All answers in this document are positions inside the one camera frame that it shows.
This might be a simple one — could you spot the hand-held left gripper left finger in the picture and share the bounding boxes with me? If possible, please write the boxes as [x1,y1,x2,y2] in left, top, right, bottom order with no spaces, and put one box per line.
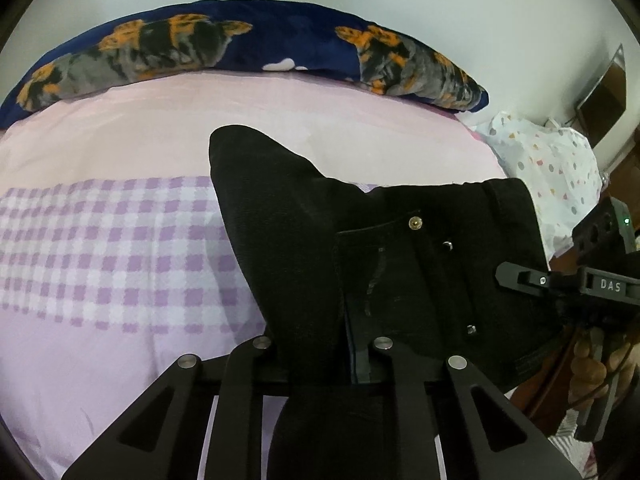
[60,336,291,480]

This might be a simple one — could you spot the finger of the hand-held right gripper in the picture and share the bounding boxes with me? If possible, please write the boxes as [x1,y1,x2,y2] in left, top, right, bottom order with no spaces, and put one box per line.
[495,261,584,294]

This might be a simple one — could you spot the blue orange printed blanket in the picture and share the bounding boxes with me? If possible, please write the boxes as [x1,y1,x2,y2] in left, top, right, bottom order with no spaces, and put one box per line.
[0,0,491,131]

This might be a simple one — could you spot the pink purple checked bed sheet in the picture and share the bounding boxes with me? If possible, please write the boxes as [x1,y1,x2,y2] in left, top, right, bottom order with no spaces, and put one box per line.
[0,67,640,480]

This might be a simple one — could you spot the dark framed panel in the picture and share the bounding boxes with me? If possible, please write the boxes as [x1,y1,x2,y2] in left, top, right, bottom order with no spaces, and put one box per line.
[575,44,627,148]

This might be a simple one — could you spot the black pants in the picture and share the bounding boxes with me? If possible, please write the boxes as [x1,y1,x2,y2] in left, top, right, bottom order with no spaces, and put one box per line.
[207,124,566,480]

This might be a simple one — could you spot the person's right hand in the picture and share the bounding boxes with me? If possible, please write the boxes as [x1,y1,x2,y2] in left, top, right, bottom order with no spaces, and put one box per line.
[569,332,608,409]

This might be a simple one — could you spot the white dotted pillow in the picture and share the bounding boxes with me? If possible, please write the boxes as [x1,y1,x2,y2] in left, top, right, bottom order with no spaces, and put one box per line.
[475,112,603,261]

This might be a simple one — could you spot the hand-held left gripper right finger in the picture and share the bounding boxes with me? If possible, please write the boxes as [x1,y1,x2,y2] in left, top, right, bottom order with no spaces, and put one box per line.
[349,309,583,480]

